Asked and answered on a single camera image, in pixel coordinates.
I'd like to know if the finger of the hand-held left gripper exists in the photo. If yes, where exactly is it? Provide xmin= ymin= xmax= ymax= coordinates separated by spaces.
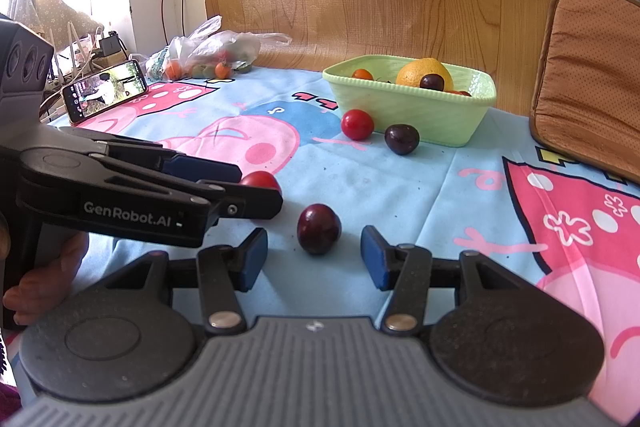
xmin=97 ymin=155 xmax=283 ymax=220
xmin=60 ymin=127 xmax=242 ymax=184

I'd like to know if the smartphone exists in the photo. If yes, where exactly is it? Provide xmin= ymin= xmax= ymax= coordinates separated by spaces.
xmin=61 ymin=59 xmax=149 ymax=126

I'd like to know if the clear plastic bag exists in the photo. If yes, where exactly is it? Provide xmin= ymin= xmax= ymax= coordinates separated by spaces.
xmin=145 ymin=15 xmax=293 ymax=82

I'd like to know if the cartoon printed tablecloth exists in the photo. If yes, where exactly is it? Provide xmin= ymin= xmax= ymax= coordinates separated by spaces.
xmin=40 ymin=66 xmax=640 ymax=425

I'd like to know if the floral cloth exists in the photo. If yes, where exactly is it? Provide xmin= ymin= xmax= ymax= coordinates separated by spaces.
xmin=7 ymin=0 xmax=103 ymax=42

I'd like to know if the white cable bundle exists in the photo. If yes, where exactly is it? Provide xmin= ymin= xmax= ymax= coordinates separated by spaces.
xmin=47 ymin=22 xmax=101 ymax=80

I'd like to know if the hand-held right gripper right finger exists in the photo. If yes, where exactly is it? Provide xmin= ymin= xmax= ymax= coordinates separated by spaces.
xmin=361 ymin=225 xmax=538 ymax=334

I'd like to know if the large yellow grapefruit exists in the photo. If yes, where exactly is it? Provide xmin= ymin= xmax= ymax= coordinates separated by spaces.
xmin=396 ymin=58 xmax=455 ymax=92

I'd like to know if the red tomato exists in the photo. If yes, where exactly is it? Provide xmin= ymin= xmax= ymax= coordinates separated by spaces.
xmin=240 ymin=171 xmax=282 ymax=195
xmin=341 ymin=109 xmax=376 ymax=141

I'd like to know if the light green ribbed bowl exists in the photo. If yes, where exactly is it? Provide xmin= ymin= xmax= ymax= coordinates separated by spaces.
xmin=322 ymin=54 xmax=497 ymax=148

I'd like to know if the brown seat cushion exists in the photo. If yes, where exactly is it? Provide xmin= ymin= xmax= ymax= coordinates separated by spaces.
xmin=530 ymin=0 xmax=640 ymax=185

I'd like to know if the person's left hand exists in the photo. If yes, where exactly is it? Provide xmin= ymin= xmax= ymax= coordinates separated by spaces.
xmin=2 ymin=232 xmax=89 ymax=327

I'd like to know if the black charger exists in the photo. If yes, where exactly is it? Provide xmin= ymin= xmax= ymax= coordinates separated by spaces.
xmin=97 ymin=34 xmax=126 ymax=56

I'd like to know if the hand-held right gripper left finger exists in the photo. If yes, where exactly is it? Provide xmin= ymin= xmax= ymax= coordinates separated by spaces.
xmin=100 ymin=228 xmax=269 ymax=334

